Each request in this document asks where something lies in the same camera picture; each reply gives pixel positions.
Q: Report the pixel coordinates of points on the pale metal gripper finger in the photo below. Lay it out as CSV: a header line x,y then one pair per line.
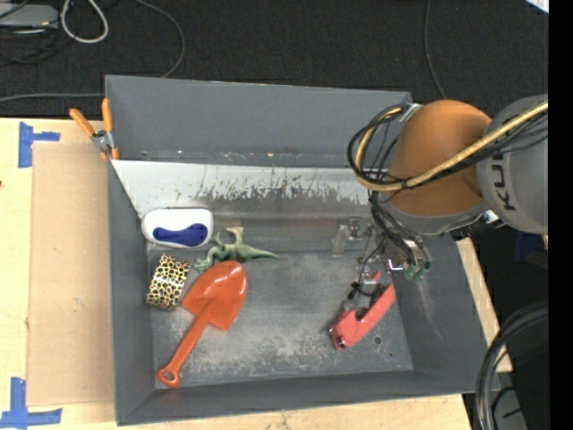
x,y
370,277
342,239

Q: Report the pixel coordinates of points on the red plastic hand tool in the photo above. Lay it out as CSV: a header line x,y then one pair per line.
x,y
358,325

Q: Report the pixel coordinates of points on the grey metal bin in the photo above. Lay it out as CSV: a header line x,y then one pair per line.
x,y
286,303

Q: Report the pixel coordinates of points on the green toy dinosaur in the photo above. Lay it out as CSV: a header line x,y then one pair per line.
x,y
242,252

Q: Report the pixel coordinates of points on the orange toy shovel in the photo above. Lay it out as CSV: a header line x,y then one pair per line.
x,y
219,294

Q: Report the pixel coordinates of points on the white and blue oval case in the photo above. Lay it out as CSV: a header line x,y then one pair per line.
x,y
179,222

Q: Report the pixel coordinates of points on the leopard print tape roll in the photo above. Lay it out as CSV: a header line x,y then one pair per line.
x,y
168,282

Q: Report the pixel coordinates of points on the brown cardboard board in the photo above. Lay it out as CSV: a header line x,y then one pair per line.
x,y
67,276

